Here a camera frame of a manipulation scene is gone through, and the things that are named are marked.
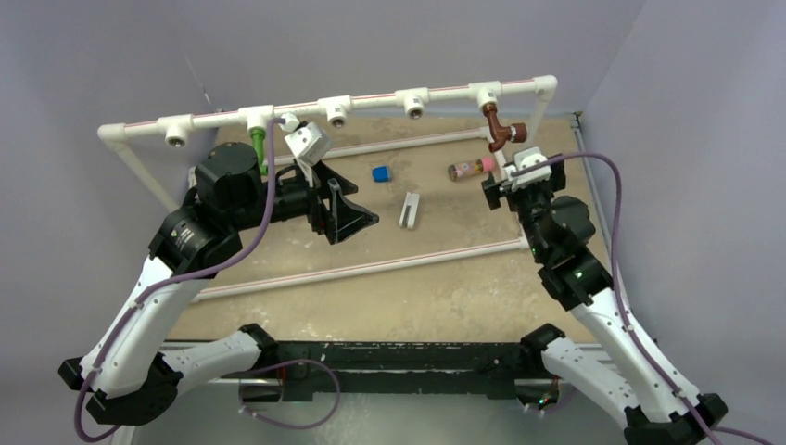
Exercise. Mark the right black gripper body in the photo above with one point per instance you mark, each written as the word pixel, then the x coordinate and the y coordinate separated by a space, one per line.
pixel 493 192

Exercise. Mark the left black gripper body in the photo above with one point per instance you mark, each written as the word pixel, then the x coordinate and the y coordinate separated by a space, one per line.
pixel 318 215

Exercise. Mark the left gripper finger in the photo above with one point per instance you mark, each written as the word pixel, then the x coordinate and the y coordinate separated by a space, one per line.
pixel 348 219
pixel 331 185

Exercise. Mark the brown faucet with blue cap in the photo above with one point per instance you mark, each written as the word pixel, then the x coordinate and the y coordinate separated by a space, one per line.
pixel 500 129

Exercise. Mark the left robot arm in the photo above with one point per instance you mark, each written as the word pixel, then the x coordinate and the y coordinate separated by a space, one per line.
pixel 126 379

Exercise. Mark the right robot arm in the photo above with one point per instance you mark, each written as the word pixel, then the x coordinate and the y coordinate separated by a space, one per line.
pixel 644 393

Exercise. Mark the pink capped clip jar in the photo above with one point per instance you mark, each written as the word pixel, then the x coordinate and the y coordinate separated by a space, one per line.
pixel 465 169

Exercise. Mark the blue paperclip box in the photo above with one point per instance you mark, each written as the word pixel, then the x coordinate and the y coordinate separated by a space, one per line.
pixel 381 174

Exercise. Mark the white staple box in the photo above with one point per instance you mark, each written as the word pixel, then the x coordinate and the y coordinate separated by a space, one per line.
pixel 408 215

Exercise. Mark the green plastic faucet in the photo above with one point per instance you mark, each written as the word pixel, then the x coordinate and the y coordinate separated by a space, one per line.
pixel 258 136

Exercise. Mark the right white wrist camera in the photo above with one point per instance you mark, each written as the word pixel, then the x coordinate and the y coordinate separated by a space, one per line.
pixel 527 167

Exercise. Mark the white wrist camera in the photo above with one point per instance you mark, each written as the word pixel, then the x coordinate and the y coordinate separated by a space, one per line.
pixel 307 142
pixel 527 167

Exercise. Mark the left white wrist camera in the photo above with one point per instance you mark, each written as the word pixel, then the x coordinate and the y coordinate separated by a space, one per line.
pixel 307 142

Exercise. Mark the white PVC pipe frame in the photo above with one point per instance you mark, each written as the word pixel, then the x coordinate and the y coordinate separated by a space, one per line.
pixel 176 130

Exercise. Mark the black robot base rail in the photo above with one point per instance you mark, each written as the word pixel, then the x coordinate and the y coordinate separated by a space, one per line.
pixel 495 370

